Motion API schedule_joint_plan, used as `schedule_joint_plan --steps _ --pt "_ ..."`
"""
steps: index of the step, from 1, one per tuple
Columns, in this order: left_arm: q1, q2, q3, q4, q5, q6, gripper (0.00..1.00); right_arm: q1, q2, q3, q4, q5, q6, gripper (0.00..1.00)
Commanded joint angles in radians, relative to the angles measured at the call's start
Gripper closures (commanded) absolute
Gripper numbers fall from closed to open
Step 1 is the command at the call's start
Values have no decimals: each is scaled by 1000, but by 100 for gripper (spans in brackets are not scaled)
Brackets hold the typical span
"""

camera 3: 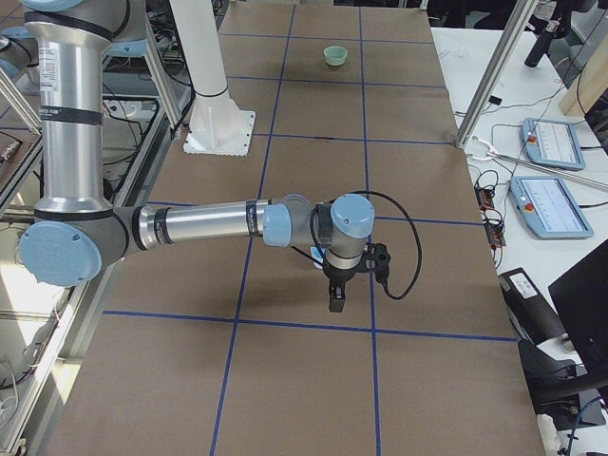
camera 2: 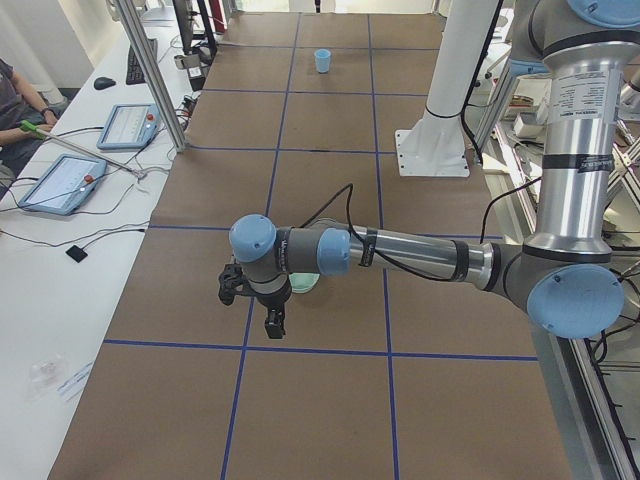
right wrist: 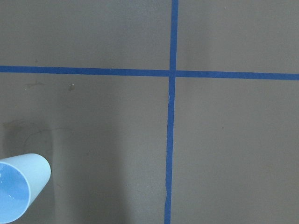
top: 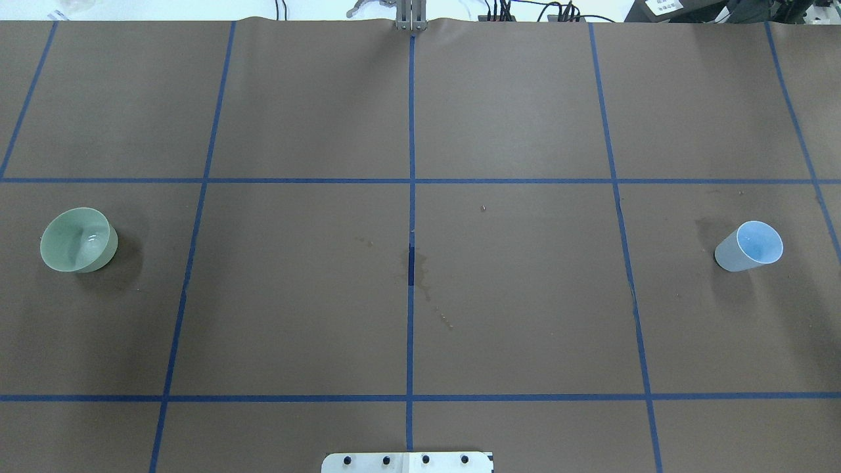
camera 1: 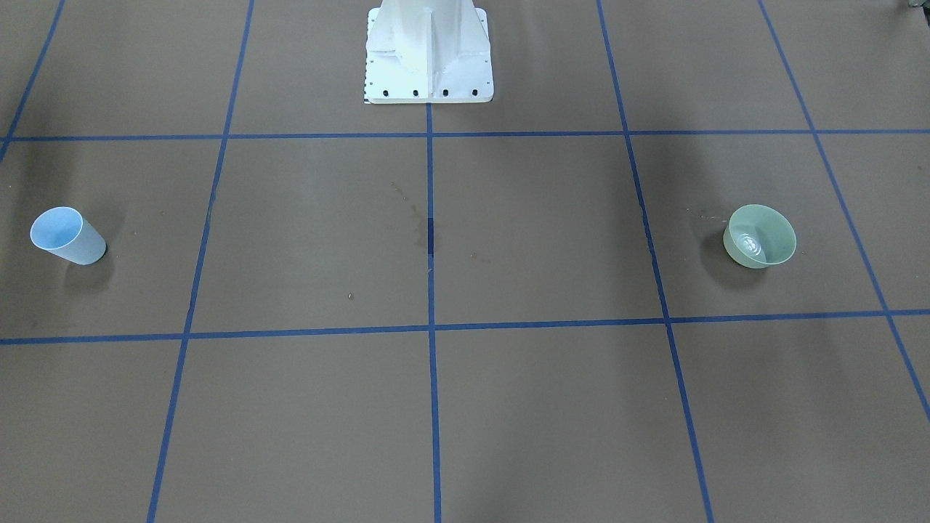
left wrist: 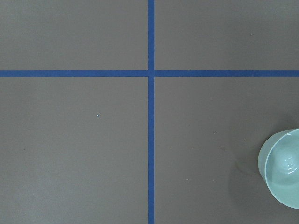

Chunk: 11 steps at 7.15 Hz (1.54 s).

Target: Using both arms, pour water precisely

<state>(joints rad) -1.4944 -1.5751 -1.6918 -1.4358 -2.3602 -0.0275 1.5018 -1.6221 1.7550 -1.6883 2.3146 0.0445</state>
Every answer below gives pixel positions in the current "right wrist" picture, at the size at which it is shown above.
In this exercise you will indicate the light blue plastic cup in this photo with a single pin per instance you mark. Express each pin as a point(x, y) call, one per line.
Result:
point(22, 178)

